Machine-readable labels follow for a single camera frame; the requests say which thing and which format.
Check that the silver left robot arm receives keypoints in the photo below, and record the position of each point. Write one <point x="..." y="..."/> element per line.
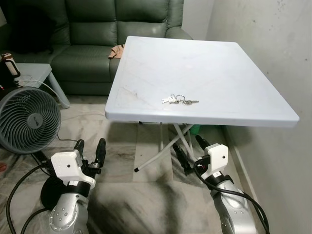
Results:
<point x="68" y="214"/>

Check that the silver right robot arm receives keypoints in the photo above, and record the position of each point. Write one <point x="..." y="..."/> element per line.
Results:
<point x="236" y="209"/>

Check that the silver bunch of keys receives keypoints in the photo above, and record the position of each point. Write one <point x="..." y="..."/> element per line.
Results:
<point x="179" y="101"/>

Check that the green plastic object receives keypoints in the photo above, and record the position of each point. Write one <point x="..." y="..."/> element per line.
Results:
<point x="195" y="129"/>

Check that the grey round floor fan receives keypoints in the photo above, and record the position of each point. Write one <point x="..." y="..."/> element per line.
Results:
<point x="27" y="122"/>

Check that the white plastic folding table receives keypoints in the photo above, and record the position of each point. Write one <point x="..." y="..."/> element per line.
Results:
<point x="204" y="78"/>

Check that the dark green leather sofa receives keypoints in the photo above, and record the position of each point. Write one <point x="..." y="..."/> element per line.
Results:
<point x="87" y="63"/>

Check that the light grey side table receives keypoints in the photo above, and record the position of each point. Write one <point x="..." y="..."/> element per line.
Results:
<point x="36" y="72"/>

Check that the brown crumpled cloth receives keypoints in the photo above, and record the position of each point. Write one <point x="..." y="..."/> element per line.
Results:
<point x="117" y="51"/>

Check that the dark flask with white band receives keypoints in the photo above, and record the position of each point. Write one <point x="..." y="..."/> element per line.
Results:
<point x="9" y="68"/>

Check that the black cushion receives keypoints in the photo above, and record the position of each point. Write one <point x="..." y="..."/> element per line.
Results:
<point x="31" y="29"/>

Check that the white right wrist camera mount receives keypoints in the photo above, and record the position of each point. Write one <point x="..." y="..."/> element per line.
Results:
<point x="217" y="158"/>

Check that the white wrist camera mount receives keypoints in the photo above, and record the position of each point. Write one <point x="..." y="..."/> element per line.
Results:
<point x="68" y="165"/>
<point x="217" y="158"/>

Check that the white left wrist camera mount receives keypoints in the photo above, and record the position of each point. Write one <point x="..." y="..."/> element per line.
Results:
<point x="68" y="165"/>

